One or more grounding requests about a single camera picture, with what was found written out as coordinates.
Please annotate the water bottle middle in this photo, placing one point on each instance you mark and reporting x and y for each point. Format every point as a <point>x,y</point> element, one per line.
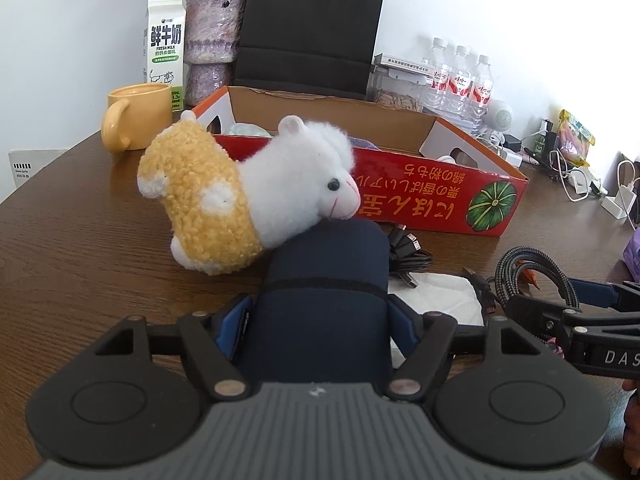
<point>459,83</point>

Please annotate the black paper shopping bag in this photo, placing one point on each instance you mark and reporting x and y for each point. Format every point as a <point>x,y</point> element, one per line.
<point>321,47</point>

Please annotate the red orange cardboard box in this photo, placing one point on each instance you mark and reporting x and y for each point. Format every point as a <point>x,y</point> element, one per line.
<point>428,174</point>

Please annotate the person's right hand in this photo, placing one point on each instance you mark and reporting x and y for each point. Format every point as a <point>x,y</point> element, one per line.
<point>631,439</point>

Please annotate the white red flat box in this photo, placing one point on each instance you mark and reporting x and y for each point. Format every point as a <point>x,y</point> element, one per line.
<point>396,63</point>

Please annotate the colourful snack bag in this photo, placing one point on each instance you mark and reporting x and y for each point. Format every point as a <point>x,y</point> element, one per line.
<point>575,139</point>

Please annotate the white green milk carton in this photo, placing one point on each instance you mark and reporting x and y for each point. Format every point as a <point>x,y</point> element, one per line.
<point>164,37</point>

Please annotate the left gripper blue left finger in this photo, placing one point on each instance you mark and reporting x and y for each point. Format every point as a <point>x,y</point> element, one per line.
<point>209,342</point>

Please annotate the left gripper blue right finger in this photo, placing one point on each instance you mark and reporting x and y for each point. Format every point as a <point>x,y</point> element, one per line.
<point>424,340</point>

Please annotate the water bottle right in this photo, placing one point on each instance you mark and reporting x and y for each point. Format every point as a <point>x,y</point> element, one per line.
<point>482,84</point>

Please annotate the white yellow plush alpaca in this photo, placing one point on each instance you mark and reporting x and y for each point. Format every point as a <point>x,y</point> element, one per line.
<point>224,214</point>

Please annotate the white power adapter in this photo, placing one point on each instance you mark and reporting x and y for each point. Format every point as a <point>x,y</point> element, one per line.
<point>620,205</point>

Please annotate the purple textured vase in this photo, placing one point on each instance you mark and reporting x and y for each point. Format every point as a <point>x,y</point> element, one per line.
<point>212,43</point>

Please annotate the white leaflet card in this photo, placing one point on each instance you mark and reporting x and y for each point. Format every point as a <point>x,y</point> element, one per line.
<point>25,164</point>

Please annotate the water bottle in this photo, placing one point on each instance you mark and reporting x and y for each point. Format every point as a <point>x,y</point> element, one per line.
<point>437,74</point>
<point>482,84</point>
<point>459,83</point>

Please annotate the black phone stand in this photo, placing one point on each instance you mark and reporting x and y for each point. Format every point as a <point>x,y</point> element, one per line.
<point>545,139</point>

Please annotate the clear jar of seeds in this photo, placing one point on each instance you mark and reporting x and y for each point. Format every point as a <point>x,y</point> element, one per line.
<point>397,89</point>

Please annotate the purple fabric pouch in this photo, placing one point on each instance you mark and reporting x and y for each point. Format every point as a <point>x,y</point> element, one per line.
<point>362,143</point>

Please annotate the yellow ceramic mug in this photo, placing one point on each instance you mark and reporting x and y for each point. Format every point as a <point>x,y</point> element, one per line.
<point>135,115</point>

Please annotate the white tissue paper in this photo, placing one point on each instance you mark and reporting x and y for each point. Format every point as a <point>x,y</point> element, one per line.
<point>445,293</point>

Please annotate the water bottle left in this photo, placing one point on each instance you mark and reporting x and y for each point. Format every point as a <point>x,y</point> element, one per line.
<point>437,74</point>

